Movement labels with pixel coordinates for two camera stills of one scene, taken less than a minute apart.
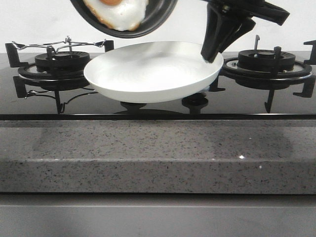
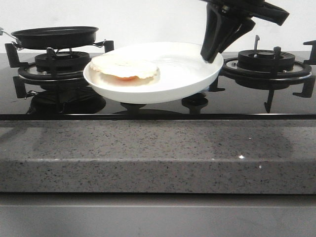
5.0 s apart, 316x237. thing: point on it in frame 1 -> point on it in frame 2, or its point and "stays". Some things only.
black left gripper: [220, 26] stays
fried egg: [122, 15] -> [126, 67]
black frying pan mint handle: [159, 14] -> [55, 38]
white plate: [154, 72] stays
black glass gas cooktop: [251, 86] stays
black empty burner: [256, 69] stays
